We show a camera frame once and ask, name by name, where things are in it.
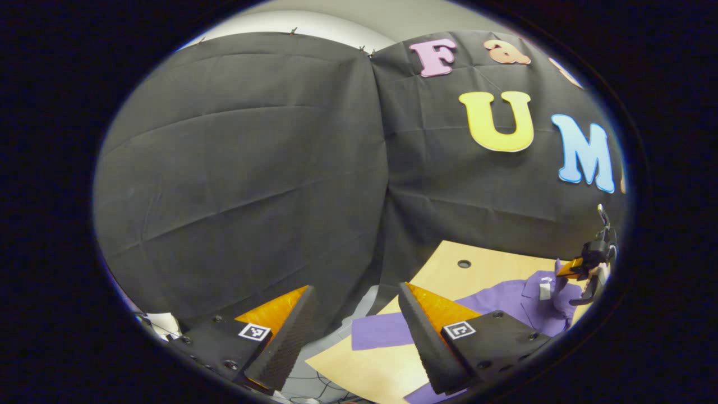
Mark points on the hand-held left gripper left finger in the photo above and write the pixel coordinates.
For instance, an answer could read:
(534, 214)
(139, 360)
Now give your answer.
(289, 342)

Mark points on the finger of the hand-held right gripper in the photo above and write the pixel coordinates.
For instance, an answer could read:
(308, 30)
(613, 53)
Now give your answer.
(571, 269)

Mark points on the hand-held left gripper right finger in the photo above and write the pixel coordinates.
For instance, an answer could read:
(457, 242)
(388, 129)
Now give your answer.
(429, 342)

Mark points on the purple ribbed button shirt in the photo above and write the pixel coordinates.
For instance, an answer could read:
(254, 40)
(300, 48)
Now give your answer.
(505, 297)

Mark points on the black backdrop cloth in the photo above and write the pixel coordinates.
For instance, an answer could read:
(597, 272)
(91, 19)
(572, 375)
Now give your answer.
(241, 168)

